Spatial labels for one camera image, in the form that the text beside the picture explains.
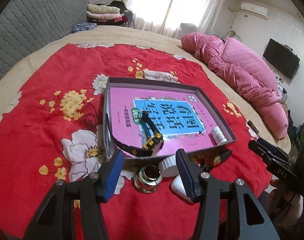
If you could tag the pink Chinese workbook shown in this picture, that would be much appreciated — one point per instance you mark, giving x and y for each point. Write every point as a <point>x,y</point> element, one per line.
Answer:
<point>182,118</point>

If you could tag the white air conditioner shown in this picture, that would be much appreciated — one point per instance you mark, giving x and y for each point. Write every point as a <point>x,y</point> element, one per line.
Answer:
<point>257,10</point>

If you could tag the black yellow wrist watch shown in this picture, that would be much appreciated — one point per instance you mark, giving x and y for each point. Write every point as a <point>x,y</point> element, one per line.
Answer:
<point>151,137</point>

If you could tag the grey quilted headboard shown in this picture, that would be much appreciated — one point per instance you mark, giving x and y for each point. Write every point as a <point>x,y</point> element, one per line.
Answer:
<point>27,26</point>

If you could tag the white window curtain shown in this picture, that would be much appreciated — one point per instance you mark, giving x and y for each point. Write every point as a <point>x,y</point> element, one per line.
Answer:
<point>166,16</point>

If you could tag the beige bed sheet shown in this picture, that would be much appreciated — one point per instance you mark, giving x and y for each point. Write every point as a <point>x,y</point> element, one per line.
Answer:
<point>22,71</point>

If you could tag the white earbuds case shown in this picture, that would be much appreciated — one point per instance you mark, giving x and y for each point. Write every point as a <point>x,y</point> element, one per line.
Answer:
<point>178,188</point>

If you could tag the brass threaded pipe fitting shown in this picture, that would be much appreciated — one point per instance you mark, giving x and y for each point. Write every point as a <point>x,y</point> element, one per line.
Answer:
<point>147,179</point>

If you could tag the blue patterned cloth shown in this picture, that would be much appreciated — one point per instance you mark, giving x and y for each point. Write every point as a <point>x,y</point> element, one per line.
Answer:
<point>83,27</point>

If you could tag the grey cardboard box tray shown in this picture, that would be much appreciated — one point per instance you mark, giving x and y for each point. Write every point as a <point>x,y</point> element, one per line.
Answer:
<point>124,82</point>

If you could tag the black wall television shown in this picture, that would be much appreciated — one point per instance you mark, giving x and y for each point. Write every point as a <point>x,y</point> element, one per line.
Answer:
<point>282,58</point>

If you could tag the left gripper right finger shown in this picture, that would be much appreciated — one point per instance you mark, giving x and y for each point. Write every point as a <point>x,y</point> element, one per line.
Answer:
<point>228,210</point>

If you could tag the folded clothes stack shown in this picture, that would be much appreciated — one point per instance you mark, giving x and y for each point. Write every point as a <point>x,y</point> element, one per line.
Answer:
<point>113,14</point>

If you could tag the white pill bottle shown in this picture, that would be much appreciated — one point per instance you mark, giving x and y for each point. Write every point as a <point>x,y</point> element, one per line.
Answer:
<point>218,136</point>

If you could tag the pink quilted duvet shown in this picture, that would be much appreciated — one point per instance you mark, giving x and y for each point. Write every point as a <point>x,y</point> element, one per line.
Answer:
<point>245,72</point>

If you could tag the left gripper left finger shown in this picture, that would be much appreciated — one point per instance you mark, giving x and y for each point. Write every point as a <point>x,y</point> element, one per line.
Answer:
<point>54,218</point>

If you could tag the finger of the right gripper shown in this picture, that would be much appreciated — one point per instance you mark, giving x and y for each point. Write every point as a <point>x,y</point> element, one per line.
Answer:
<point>263,153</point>
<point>276,151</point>

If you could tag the red floral blanket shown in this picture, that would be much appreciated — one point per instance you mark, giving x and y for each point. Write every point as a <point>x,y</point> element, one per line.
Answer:
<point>53,130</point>

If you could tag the white plastic jar lid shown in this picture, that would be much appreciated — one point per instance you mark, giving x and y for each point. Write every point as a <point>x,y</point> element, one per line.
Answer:
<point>168,167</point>

